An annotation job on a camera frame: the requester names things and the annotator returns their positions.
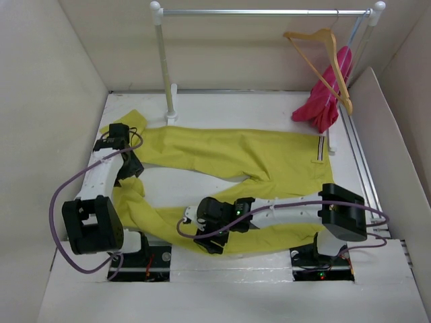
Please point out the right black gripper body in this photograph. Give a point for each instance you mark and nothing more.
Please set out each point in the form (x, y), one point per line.
(221, 239)

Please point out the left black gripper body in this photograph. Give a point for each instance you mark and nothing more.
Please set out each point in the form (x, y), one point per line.
(129, 169)

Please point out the yellow-green trousers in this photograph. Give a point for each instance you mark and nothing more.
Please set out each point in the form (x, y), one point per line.
(271, 164)

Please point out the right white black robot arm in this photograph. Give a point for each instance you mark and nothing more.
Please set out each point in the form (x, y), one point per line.
(337, 209)

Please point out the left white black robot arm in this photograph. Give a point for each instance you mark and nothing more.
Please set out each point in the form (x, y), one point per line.
(91, 222)

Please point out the blue hanger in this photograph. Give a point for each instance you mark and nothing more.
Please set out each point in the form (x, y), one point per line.
(353, 37)

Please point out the pink hanging garment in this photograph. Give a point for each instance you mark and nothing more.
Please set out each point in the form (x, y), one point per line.
(320, 109)

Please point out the white metal clothes rack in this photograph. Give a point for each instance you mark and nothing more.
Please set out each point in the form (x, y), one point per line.
(324, 36)

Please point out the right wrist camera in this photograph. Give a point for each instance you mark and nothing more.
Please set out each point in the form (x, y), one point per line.
(190, 216)

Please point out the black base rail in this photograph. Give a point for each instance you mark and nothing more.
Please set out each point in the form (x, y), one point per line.
(152, 265)

